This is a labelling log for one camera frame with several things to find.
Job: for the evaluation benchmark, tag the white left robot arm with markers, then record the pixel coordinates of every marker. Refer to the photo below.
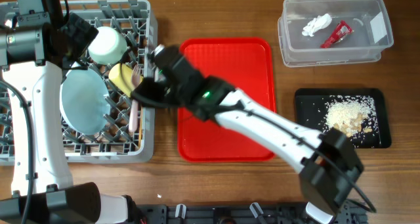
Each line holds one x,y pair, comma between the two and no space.
33,60

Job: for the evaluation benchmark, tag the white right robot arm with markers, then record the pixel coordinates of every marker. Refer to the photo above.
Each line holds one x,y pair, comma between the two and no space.
327,163

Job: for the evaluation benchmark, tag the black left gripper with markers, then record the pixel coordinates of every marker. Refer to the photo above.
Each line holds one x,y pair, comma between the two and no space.
82,31

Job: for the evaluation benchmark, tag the wooden chopstick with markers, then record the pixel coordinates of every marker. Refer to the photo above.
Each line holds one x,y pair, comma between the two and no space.
140,131

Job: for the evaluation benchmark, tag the red snack wrapper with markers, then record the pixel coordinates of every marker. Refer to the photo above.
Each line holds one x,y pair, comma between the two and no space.
339,33

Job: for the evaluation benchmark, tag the grey dishwasher rack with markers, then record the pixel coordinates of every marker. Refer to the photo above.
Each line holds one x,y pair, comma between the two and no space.
115,144

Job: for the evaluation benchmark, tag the rice and peanut scraps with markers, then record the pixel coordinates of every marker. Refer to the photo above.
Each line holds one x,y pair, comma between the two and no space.
355,116

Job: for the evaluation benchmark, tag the white label sticker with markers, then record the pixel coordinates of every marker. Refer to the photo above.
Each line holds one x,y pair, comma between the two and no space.
378,27

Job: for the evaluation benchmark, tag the white plastic fork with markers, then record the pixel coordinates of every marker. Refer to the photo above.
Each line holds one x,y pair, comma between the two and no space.
133,118

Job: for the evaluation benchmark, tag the yellow plastic cup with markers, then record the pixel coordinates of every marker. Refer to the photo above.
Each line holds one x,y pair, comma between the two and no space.
125,78

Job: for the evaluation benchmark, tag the white napkin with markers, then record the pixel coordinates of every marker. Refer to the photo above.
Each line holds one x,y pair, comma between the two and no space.
316,24

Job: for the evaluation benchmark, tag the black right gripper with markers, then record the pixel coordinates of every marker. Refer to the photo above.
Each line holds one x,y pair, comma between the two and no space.
147,87

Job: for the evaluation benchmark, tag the clear plastic bin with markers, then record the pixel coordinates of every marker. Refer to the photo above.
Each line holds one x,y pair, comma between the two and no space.
331,32

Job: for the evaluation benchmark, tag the light blue plate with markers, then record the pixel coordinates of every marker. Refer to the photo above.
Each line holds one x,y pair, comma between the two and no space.
83,102

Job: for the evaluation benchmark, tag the red plastic tray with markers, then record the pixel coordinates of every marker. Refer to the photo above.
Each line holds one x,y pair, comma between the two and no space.
245,62

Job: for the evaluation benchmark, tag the black plastic tray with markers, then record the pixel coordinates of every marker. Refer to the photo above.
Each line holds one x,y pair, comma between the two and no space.
310,109

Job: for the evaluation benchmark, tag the green plastic bowl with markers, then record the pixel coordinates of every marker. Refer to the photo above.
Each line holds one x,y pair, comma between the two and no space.
108,47

